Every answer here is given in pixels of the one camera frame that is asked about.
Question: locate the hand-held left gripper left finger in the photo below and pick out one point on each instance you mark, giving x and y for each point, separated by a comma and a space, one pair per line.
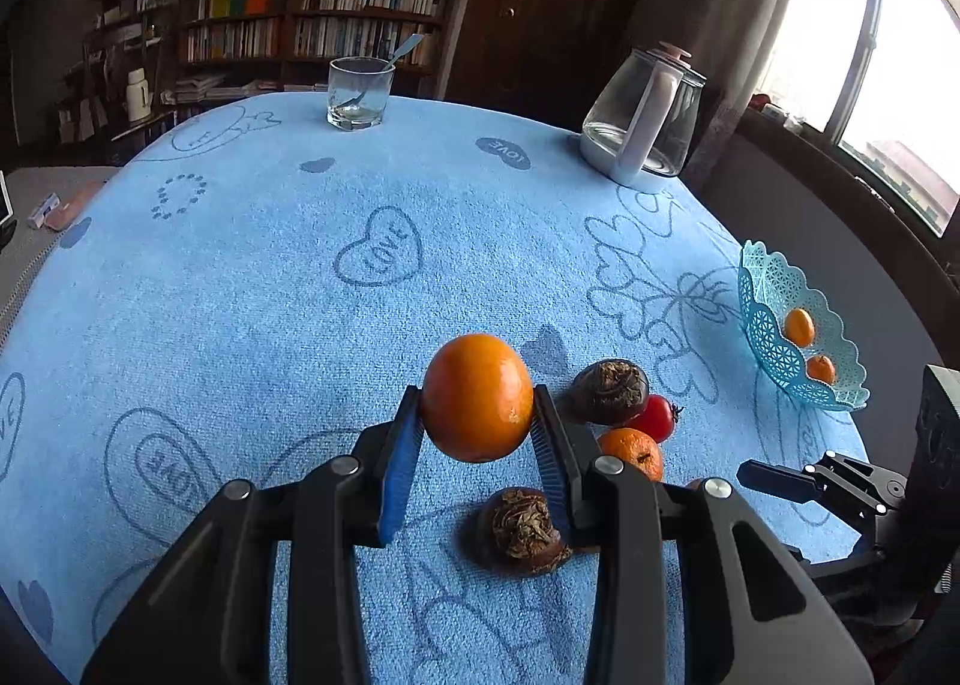
397, 469

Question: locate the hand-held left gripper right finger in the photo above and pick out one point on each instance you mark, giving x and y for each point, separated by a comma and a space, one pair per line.
551, 464

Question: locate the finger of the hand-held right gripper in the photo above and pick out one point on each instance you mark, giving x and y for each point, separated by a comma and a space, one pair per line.
772, 479

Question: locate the dark wrinkled passion fruit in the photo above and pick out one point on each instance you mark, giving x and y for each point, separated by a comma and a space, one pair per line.
525, 531
609, 391

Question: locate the small orange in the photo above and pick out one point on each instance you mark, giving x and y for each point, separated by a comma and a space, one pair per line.
821, 368
634, 452
799, 326

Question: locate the large orange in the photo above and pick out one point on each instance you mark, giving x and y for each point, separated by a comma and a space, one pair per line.
476, 392

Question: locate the red tomato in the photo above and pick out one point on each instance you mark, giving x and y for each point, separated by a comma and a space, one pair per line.
654, 416

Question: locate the blue lattice plastic basket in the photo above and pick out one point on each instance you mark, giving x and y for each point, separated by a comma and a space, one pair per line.
772, 347

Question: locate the dark wooden window sill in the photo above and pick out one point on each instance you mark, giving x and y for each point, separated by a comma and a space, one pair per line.
862, 205

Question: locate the clear drinking glass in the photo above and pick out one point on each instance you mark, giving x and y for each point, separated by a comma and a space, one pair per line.
360, 111

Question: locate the small white red packets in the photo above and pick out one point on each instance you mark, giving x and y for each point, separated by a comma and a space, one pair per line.
772, 111

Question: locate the pink and white item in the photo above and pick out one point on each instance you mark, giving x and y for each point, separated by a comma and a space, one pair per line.
56, 211

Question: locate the white bottle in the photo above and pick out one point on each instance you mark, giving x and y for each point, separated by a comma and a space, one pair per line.
137, 96

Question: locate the dark wooden door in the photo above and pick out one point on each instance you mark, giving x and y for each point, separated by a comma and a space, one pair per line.
540, 3

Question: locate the white framed tablet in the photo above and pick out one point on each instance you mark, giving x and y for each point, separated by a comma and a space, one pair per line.
4, 198

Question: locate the dark cluttered storage rack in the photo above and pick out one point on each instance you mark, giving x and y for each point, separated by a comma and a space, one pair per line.
112, 48

